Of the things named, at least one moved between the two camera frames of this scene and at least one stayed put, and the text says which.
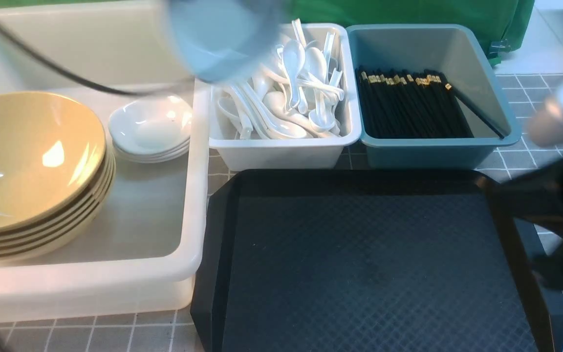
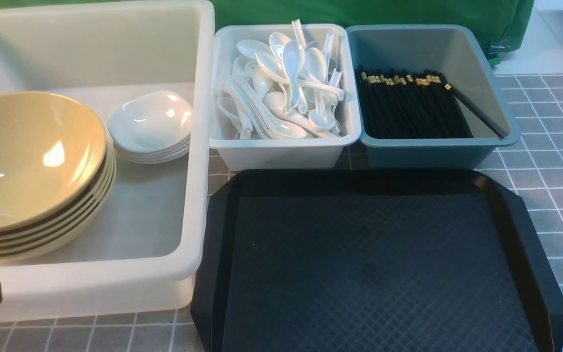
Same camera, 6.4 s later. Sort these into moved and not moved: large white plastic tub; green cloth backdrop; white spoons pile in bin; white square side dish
Moved: white square side dish
Not moved: large white plastic tub; green cloth backdrop; white spoons pile in bin
